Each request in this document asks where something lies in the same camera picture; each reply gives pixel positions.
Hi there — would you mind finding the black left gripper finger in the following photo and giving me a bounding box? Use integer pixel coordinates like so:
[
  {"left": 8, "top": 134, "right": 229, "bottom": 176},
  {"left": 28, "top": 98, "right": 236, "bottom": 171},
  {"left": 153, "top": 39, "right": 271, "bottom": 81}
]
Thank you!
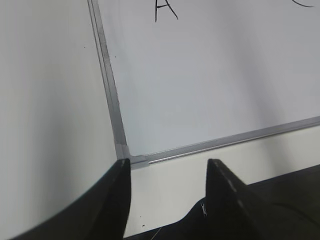
[{"left": 15, "top": 159, "right": 132, "bottom": 240}]

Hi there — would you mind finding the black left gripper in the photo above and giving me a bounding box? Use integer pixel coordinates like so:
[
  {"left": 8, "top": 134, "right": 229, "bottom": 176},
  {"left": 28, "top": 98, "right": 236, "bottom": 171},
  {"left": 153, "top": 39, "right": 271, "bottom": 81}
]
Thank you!
[{"left": 133, "top": 159, "right": 320, "bottom": 240}]

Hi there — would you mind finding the white board with grey frame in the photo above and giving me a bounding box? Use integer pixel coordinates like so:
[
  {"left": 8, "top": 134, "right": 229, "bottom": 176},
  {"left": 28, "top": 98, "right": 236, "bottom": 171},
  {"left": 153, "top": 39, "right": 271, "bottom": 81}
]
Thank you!
[{"left": 88, "top": 0, "right": 320, "bottom": 167}]

